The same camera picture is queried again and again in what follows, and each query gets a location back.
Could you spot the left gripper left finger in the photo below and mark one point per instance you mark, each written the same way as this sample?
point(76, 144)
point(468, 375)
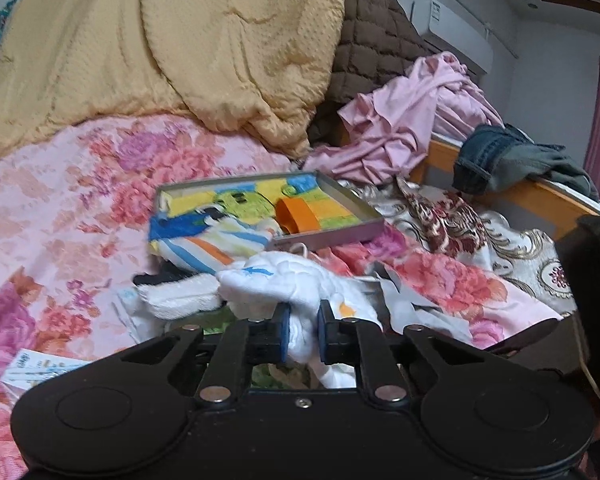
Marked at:
point(232, 355)

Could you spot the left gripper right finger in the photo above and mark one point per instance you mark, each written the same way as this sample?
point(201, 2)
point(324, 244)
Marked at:
point(362, 345)

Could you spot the white baby socks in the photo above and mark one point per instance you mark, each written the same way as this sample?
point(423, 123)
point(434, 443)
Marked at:
point(254, 287)

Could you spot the light grey cloth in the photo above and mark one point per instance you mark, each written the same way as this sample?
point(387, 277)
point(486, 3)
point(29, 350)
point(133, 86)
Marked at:
point(403, 307)

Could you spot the white fluffy cloth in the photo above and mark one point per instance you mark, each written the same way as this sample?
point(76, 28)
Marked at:
point(181, 299)

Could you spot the green patterned item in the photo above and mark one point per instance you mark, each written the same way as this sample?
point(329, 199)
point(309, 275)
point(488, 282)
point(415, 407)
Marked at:
point(211, 322)

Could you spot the grey shallow box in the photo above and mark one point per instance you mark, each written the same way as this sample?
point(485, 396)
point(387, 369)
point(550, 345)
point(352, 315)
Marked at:
point(309, 207)

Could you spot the colourful cartoon towel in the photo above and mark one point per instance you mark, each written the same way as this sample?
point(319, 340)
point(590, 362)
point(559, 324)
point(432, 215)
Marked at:
point(206, 243)

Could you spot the red gold brocade cloth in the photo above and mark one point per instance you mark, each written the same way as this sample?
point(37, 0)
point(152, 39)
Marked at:
point(444, 223)

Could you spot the blue denim jeans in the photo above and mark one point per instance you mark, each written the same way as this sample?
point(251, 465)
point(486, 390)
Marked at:
point(494, 159)

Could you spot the pink crumpled cloth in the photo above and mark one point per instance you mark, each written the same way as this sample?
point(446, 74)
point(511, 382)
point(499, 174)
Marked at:
point(390, 129)

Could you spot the pink floral bedsheet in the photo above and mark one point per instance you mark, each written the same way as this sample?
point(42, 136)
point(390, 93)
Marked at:
point(73, 231)

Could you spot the white paper leaflet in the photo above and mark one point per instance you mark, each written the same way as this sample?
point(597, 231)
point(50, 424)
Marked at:
point(29, 368)

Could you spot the yellow quilted comforter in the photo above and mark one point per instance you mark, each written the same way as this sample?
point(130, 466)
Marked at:
point(261, 66)

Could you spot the brown quilted blanket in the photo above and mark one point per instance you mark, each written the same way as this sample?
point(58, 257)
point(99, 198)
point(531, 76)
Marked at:
point(378, 42)

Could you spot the white air conditioner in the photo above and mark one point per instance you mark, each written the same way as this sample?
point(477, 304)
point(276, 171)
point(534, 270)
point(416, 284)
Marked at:
point(444, 30)

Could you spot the wooden bed frame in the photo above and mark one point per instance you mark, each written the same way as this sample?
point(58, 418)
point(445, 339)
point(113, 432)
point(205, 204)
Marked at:
point(548, 206)

